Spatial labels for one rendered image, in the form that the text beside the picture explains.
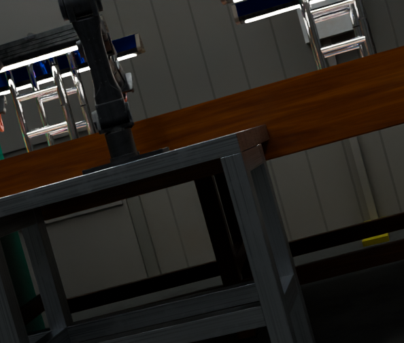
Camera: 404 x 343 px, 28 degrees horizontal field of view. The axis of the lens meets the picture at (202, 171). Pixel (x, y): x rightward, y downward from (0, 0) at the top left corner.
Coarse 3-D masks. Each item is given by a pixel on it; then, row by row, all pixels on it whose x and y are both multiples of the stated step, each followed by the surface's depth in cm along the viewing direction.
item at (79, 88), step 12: (72, 60) 285; (72, 72) 286; (36, 84) 288; (48, 96) 287; (84, 96) 287; (84, 108) 286; (84, 120) 287; (48, 132) 288; (60, 132) 288; (96, 132) 287; (48, 144) 289
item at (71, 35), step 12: (36, 36) 245; (48, 36) 244; (60, 36) 243; (72, 36) 242; (0, 48) 247; (12, 48) 245; (24, 48) 244; (36, 48) 243; (48, 48) 242; (60, 48) 242; (0, 60) 244; (12, 60) 244; (24, 60) 243
